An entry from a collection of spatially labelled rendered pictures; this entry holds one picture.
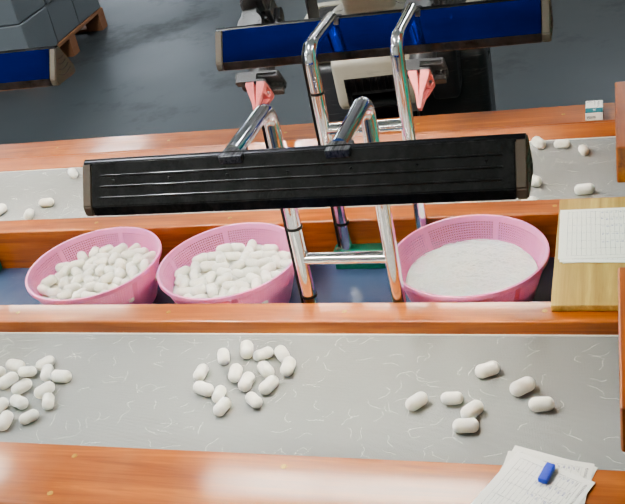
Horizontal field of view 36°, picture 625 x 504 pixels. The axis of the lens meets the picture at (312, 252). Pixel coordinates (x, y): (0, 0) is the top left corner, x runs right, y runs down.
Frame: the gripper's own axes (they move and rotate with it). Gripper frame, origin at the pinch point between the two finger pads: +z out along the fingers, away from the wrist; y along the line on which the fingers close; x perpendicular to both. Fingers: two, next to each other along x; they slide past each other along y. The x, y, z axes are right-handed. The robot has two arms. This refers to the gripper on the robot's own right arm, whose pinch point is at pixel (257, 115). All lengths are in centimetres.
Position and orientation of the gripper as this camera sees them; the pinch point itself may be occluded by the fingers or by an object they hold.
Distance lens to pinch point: 210.7
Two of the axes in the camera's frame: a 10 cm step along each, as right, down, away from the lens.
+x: 3.0, 3.1, 9.0
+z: -0.8, 9.5, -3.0
